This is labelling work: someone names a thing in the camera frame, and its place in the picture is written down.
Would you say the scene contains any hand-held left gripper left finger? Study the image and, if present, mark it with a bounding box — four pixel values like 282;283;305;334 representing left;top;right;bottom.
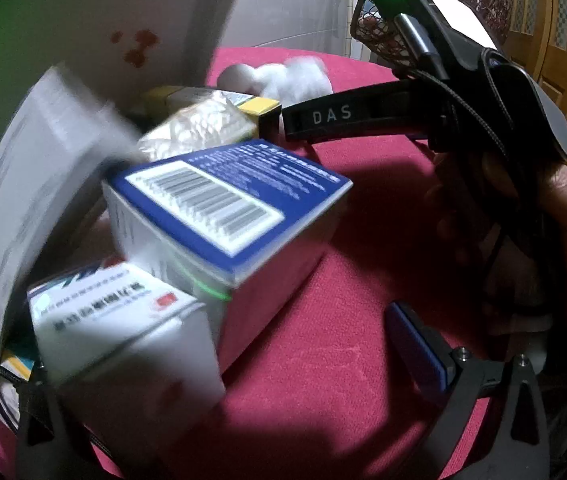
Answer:
16;362;114;480

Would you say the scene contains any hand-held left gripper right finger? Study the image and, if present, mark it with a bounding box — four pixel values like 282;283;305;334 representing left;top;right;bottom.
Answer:
386;301;550;480

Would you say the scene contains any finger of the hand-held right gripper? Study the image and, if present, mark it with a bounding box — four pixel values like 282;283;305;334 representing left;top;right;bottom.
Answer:
281;80;421;143

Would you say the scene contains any white plush toy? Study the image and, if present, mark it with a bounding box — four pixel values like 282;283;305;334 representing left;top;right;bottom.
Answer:
218;54;334;101

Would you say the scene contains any long yellow white medicine box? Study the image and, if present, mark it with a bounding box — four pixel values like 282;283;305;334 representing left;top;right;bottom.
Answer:
141;85;282;141

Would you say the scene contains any white medicine box red label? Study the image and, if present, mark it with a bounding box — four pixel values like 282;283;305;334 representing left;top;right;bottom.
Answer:
26;260;227;406

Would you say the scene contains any blue white medicine box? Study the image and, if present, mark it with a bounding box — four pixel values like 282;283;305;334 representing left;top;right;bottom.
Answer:
101;139;354;373

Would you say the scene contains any white cardboard box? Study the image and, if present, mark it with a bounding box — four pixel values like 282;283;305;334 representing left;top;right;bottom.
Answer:
0;0;249;431

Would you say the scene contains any red tablecloth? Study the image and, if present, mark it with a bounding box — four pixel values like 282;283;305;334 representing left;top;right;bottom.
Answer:
0;47;554;480

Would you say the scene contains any wooden door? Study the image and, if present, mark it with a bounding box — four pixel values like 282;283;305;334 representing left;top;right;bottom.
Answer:
496;0;567;201

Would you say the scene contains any clear crinkled plastic packet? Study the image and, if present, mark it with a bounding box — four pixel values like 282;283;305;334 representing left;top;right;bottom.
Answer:
136;97;259;163

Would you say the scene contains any black braided cable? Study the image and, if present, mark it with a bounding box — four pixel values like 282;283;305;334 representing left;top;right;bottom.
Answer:
0;363;39;433
392;12;521;161

